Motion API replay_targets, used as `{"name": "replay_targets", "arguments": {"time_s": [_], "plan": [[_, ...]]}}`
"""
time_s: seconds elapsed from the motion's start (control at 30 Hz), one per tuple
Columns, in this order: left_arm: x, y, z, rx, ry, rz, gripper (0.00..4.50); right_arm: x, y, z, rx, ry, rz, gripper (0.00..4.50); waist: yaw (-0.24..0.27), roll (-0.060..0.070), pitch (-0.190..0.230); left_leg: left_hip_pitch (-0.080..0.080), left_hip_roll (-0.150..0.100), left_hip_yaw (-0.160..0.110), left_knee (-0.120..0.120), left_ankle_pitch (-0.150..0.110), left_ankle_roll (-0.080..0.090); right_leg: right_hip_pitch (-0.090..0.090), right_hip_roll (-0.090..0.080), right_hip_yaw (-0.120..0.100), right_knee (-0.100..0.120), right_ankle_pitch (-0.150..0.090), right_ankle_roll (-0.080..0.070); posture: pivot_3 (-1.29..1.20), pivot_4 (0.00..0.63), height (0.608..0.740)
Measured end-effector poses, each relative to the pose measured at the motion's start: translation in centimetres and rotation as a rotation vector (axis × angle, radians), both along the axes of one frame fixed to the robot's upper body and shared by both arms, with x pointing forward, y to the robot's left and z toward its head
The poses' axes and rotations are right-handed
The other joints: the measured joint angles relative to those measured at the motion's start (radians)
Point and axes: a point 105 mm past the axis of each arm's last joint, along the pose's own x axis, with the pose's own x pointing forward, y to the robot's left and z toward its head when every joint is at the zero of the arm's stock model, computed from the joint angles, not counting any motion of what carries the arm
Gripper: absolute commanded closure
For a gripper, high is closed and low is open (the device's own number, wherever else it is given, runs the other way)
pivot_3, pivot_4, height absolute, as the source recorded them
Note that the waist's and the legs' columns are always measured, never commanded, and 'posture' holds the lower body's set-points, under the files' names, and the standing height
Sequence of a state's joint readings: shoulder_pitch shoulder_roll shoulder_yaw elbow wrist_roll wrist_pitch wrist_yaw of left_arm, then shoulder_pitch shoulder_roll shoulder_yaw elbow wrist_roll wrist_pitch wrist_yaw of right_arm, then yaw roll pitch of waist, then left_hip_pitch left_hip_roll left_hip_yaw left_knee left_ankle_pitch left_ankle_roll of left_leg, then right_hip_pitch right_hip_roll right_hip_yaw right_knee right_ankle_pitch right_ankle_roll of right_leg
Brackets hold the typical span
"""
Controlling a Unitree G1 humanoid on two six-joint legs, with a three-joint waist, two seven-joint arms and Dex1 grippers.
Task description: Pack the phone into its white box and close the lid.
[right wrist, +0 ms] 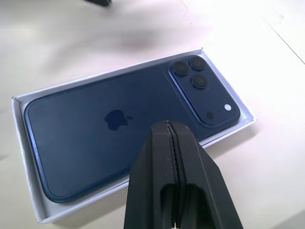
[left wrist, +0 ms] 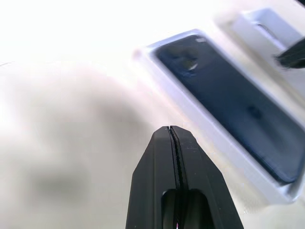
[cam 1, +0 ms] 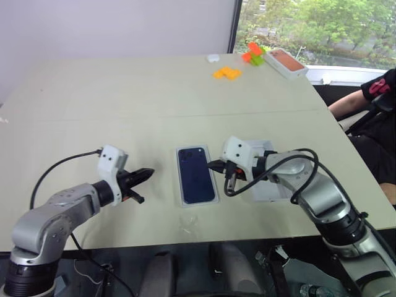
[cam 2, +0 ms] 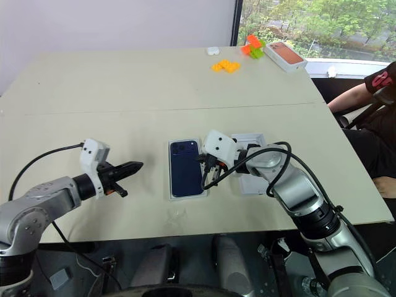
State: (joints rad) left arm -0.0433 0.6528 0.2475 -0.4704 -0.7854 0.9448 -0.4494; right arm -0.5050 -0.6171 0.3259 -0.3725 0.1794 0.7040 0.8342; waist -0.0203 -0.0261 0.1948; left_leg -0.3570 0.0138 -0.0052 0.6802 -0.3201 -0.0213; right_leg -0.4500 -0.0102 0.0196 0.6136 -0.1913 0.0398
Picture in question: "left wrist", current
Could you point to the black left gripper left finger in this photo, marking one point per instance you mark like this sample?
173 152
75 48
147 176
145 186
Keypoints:
152 181

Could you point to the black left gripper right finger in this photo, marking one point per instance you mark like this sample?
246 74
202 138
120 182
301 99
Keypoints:
202 186

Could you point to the white phone box lid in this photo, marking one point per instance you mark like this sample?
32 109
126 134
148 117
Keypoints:
250 26

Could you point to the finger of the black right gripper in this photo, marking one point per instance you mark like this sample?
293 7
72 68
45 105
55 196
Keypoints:
294 56

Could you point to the dark blue smartphone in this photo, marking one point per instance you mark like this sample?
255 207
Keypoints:
226 100

